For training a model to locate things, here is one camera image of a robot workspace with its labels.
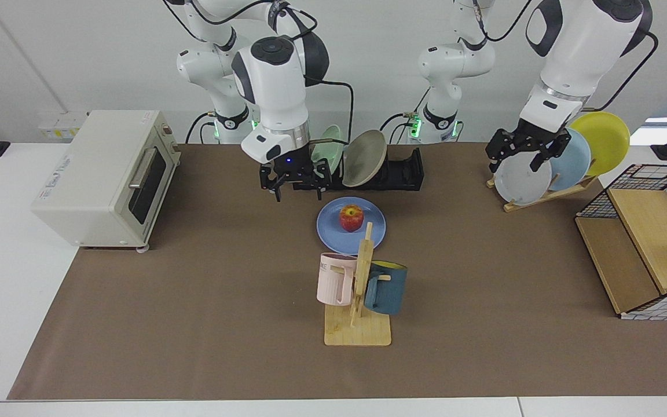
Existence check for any red yellow apple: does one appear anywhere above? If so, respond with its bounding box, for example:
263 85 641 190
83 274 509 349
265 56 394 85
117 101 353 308
339 204 365 233

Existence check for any grey plate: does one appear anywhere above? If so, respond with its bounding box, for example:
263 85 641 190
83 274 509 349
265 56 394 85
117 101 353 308
493 152 553 206

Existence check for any light blue plate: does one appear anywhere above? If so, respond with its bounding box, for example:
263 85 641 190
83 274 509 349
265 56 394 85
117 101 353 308
544 129 592 192

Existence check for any wooden plate rack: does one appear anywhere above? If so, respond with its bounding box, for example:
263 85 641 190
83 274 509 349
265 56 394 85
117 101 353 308
486 174 599 213

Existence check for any pale green plate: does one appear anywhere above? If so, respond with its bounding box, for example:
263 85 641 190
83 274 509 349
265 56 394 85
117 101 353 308
309 125 346 175

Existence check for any beige plate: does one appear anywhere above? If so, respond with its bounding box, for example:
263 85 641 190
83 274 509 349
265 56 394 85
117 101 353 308
342 129 388 188

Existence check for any yellow plate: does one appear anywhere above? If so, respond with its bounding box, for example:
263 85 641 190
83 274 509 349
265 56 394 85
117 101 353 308
569 111 631 177

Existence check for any black dish rack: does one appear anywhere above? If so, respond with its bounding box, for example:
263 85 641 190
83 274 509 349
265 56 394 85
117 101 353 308
292 147 425 192

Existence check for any pink mug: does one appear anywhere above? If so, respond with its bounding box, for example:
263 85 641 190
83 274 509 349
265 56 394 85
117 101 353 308
316 253 359 306

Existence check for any dark blue mug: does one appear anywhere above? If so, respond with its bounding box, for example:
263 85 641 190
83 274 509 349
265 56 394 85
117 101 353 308
364 261 409 316

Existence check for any wooden cup stand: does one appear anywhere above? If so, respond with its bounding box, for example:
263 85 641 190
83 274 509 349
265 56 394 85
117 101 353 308
324 222 393 347

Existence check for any brown table cloth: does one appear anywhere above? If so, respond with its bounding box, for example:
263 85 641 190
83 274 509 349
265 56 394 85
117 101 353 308
7 143 667 400

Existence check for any pale toaster oven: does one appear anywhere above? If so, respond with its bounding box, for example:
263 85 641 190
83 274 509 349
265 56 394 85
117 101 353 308
31 110 182 253

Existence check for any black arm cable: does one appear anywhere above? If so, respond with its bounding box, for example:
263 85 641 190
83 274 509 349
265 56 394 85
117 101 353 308
584 31 659 112
296 78 355 148

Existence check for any wire basket with wooden floor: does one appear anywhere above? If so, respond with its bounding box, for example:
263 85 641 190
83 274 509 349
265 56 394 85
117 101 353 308
574 164 667 321

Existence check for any white wall socket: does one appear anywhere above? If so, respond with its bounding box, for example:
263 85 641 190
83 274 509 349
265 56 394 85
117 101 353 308
38 112 89 140

